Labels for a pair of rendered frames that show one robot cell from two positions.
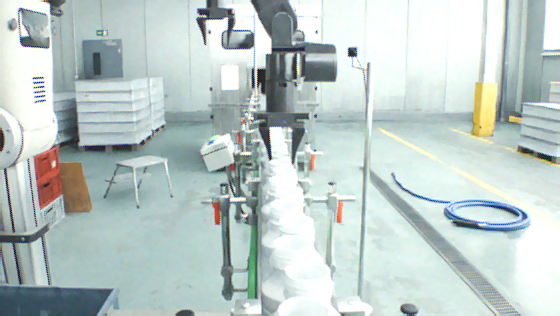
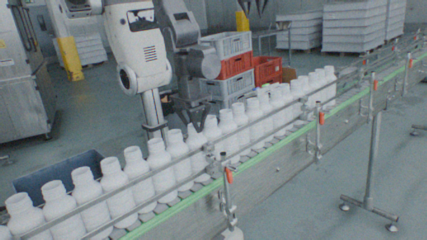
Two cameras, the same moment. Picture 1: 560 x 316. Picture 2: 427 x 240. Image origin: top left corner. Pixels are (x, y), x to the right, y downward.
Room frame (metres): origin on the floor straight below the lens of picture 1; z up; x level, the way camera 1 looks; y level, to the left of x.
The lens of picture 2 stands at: (0.40, -0.61, 1.46)
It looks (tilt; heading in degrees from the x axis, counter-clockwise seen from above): 22 degrees down; 53
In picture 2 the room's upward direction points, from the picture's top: 7 degrees counter-clockwise
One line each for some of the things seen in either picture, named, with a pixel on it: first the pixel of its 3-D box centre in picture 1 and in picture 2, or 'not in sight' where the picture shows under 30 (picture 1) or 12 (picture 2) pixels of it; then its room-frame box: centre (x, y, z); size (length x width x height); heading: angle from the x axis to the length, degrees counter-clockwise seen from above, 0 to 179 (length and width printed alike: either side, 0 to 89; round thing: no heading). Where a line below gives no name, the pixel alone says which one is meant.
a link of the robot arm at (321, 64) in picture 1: (303, 49); (194, 51); (0.80, -0.04, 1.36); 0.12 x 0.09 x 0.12; 93
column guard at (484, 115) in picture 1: (484, 109); not in sight; (8.69, -4.25, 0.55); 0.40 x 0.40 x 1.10; 3
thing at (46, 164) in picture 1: (23, 166); (258, 68); (3.36, 2.17, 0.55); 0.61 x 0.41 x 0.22; 5
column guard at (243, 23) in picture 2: not in sight; (243, 26); (8.18, 7.33, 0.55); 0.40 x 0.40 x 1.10; 3
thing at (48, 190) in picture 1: (25, 191); (258, 84); (3.35, 2.17, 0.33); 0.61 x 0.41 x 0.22; 5
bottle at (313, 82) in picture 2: not in sight; (312, 93); (1.38, 0.02, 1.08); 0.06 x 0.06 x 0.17
